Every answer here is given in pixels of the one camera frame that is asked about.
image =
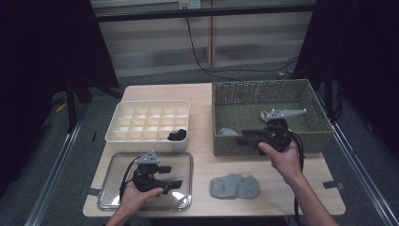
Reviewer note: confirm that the yellow floor tape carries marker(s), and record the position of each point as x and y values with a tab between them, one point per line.
61	107

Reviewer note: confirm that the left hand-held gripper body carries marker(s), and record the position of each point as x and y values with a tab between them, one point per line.
146	180

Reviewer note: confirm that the person's right hand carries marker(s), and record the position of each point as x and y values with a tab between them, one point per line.
288	163

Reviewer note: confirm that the black sock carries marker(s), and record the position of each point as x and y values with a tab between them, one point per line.
182	133
177	136

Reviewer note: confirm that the small yellow scrap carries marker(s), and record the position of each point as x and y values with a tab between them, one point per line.
282	74

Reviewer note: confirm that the beige sock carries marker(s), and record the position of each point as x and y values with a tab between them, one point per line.
264	116

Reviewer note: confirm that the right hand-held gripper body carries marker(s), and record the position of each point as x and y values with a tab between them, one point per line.
279	136

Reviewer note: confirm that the black curtain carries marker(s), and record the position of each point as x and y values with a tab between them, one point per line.
367	47
37	47

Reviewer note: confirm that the clear plastic lid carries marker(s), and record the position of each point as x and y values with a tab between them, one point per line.
183	163

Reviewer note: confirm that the black horizontal bar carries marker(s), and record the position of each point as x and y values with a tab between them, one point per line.
156	14

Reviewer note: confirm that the white wall socket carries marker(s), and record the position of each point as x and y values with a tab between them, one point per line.
194	3

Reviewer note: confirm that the black metal stand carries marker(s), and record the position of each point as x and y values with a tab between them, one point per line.
71	106
328	94

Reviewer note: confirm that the white compartment storage box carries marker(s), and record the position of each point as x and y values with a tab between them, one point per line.
147	147

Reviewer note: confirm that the black tape piece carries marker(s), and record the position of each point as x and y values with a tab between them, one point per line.
332	185
91	191

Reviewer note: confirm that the green woven basket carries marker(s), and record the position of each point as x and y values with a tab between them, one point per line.
226	147

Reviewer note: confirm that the aluminium floor rail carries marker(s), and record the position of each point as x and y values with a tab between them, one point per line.
360	175
53	179

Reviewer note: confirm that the person's left hand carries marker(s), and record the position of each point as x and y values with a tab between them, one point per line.
135	201

